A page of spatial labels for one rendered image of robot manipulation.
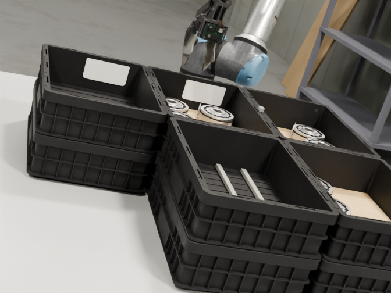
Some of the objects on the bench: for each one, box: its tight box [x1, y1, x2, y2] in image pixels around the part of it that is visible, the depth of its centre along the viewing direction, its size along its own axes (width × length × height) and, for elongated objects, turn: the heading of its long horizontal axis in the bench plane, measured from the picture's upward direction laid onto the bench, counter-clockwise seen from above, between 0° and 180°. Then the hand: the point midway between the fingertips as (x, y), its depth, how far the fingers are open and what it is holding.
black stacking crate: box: [26, 81, 156, 194], centre depth 189 cm, size 40×30×12 cm
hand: (194, 63), depth 198 cm, fingers open, 5 cm apart
